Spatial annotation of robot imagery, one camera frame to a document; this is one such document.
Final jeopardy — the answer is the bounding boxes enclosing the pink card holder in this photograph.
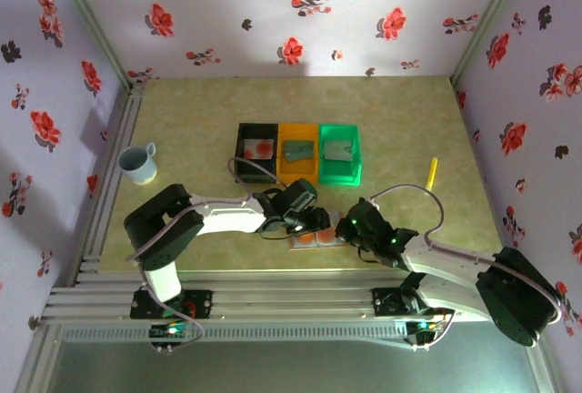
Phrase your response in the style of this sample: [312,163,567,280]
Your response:
[289,210,349,252]

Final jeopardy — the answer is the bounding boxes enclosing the grey VIP credit card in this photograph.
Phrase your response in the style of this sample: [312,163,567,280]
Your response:
[321,140,354,162]

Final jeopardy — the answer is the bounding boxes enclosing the green plastic bin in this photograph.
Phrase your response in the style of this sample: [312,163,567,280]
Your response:
[316,124,364,186]

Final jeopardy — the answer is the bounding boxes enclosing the orange plastic bin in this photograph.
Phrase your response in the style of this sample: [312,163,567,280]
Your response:
[276,123,319,185]

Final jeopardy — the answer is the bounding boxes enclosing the black plastic bin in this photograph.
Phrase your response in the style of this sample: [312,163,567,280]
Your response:
[234,123,280,184]

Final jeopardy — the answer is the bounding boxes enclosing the yellow marker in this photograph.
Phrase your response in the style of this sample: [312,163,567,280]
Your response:
[425,156,439,192]

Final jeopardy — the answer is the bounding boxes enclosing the right controller board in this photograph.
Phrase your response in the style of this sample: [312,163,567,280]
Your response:
[406,319,446,336]

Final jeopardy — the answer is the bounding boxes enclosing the controller board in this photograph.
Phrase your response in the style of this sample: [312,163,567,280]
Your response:
[148,322,193,340]
[406,319,446,336]

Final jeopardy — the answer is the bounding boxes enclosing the light blue mug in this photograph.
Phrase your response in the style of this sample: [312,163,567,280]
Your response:
[117,141,159,186]

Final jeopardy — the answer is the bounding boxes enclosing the left controller board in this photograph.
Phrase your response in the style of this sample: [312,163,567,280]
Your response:
[148,322,193,340]

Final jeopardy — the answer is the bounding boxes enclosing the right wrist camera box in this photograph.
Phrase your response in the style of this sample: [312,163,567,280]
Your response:
[348,196,387,228]

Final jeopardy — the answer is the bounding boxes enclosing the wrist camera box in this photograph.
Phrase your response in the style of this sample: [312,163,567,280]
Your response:
[281,177,319,213]
[348,196,387,228]

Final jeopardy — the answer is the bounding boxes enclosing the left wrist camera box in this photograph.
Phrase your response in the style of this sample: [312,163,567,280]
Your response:
[281,177,319,213]

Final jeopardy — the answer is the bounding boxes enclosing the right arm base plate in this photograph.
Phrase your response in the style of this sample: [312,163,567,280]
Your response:
[371,287,456,317]

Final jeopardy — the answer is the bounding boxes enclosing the aluminium frame rail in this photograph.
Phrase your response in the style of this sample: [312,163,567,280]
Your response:
[40,268,538,327]

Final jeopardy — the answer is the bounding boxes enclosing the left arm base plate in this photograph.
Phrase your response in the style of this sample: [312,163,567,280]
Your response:
[130,290,214,320]

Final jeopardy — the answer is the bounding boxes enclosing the slotted cable duct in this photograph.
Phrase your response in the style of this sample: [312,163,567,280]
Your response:
[61,323,410,345]

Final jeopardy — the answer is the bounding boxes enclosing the aluminium side rail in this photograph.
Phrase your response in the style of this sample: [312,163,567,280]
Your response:
[72,81,147,286]

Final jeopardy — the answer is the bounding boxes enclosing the aluminium corner post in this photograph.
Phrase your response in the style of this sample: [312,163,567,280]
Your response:
[45,0,137,89]
[449,0,533,85]

